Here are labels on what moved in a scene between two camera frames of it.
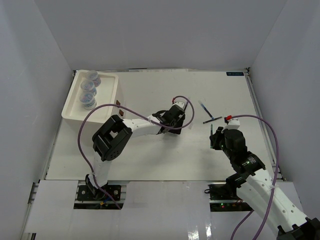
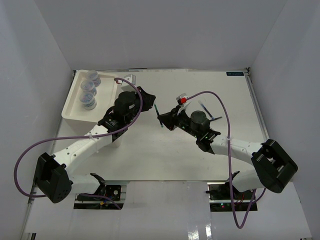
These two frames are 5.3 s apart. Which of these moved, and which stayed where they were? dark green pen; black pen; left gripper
Moved: dark green pen; left gripper
Stayed: black pen
